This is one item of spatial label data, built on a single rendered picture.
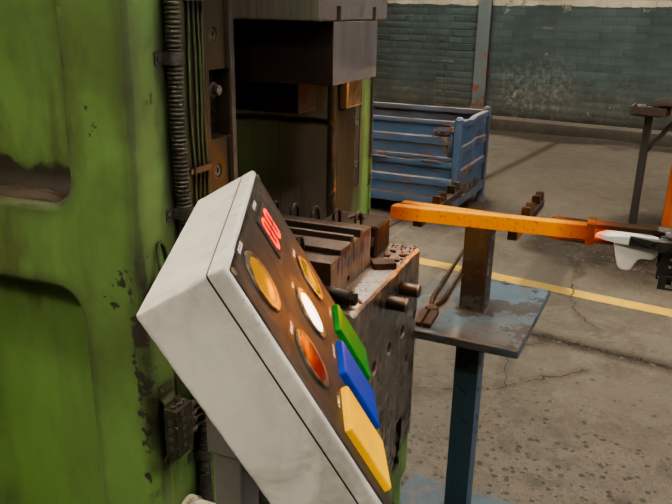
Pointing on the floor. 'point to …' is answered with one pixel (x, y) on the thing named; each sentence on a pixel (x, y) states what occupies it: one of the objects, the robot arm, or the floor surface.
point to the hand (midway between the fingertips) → (605, 229)
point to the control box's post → (233, 482)
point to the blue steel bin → (428, 151)
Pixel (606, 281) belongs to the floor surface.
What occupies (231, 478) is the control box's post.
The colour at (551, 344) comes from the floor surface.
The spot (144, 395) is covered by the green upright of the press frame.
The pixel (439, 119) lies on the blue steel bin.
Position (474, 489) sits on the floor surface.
